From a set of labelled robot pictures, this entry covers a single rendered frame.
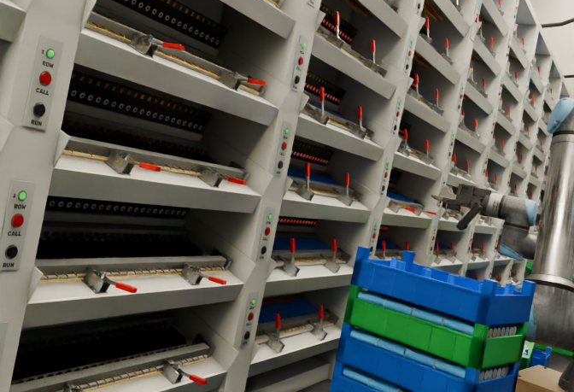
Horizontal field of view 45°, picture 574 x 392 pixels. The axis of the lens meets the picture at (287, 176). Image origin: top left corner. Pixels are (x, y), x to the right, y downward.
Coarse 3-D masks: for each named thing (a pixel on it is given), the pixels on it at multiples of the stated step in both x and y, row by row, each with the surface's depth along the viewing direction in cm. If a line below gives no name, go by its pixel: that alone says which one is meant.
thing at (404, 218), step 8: (392, 184) 275; (400, 184) 282; (400, 192) 282; (408, 192) 280; (416, 200) 278; (424, 200) 277; (384, 208) 221; (400, 208) 251; (424, 208) 276; (432, 208) 275; (384, 216) 225; (392, 216) 232; (400, 216) 238; (408, 216) 246; (416, 216) 255; (424, 216) 267; (432, 216) 275; (384, 224) 229; (392, 224) 236; (400, 224) 243; (408, 224) 252; (416, 224) 260; (424, 224) 268
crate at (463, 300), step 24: (360, 264) 141; (384, 264) 150; (408, 264) 154; (384, 288) 136; (408, 288) 133; (432, 288) 130; (456, 288) 126; (504, 288) 141; (528, 288) 136; (456, 312) 126; (480, 312) 123; (504, 312) 127; (528, 312) 136
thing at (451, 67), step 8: (424, 32) 275; (416, 40) 223; (424, 40) 228; (432, 40) 236; (416, 48) 227; (424, 48) 232; (432, 48) 237; (416, 56) 265; (424, 56) 236; (432, 56) 241; (440, 56) 247; (448, 56) 258; (424, 64) 273; (432, 64) 245; (440, 64) 251; (448, 64) 258; (456, 64) 276; (464, 64) 274; (440, 72) 255; (448, 72) 262; (456, 72) 269; (456, 80) 274
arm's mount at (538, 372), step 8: (528, 368) 211; (536, 368) 214; (544, 368) 217; (520, 376) 197; (528, 376) 200; (536, 376) 203; (544, 376) 206; (552, 376) 208; (520, 384) 194; (528, 384) 193; (536, 384) 192; (544, 384) 194; (552, 384) 196
